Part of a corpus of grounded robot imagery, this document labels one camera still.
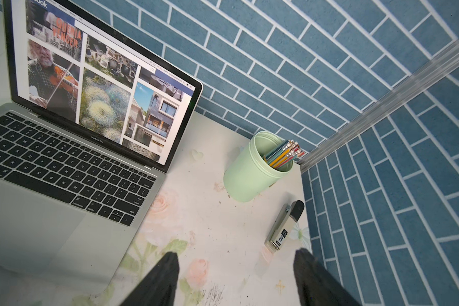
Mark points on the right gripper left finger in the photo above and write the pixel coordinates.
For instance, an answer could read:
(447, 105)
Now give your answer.
(159, 286)

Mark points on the bundle of coloured pencils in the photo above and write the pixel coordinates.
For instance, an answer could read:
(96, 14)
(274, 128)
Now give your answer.
(283, 154)

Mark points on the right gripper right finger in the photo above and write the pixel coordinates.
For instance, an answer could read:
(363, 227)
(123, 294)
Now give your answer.
(316, 286)

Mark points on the mint green pencil cup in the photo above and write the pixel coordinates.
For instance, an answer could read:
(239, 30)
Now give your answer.
(249, 174)

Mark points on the floral table mat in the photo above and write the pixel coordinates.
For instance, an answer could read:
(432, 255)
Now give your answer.
(219, 242)

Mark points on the silver laptop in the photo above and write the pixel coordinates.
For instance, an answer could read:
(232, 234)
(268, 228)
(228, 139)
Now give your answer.
(93, 124)

